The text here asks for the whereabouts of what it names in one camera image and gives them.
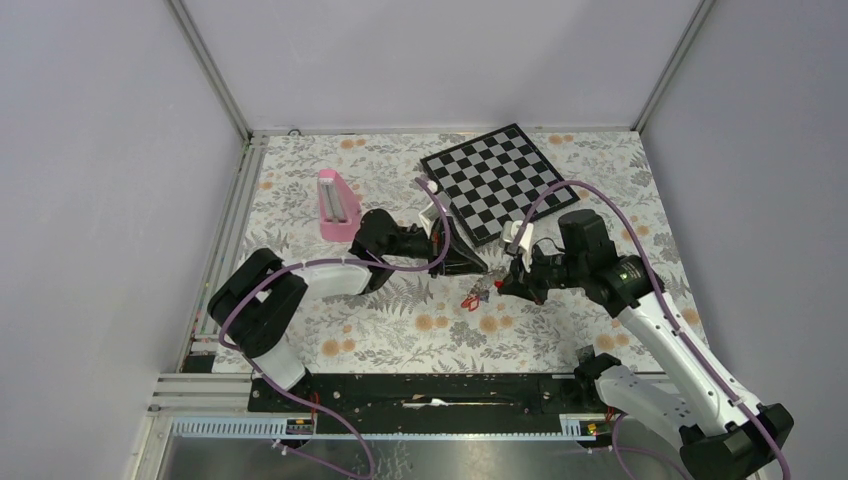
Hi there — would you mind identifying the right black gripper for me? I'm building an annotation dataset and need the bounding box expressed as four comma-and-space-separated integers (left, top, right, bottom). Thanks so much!
498, 241, 588, 306

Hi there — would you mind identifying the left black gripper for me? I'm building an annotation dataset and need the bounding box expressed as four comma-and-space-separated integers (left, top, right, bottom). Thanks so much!
380, 213, 487, 278

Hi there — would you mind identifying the red tag key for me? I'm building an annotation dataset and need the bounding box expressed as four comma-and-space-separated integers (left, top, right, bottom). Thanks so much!
460, 295, 481, 312

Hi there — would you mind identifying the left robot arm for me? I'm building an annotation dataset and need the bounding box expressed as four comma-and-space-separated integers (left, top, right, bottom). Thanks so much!
207, 209, 488, 411

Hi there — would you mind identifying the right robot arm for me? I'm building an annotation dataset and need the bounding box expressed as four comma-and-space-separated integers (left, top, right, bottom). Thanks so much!
497, 209, 794, 479

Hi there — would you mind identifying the floral table mat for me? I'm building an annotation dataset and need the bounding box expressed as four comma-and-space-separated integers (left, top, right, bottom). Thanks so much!
242, 132, 703, 373

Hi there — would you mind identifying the black grey checkerboard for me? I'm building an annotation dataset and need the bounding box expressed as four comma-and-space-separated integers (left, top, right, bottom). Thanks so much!
421, 123, 564, 247

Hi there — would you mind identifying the pink plastic box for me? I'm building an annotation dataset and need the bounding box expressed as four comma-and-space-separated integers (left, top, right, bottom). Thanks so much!
317, 169, 362, 243

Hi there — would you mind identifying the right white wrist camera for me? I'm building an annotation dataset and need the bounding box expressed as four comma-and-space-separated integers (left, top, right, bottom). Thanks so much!
501, 220, 534, 271

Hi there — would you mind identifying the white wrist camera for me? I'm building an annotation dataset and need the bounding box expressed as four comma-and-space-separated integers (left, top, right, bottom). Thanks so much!
501, 220, 534, 271
418, 180, 450, 234

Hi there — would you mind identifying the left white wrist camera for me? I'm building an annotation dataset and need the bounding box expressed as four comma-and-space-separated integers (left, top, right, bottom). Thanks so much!
418, 180, 450, 234

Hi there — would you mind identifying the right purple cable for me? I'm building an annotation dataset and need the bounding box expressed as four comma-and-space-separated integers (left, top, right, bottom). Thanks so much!
516, 179, 795, 480

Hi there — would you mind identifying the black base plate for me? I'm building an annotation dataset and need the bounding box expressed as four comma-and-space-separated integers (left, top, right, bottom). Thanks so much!
248, 373, 620, 438

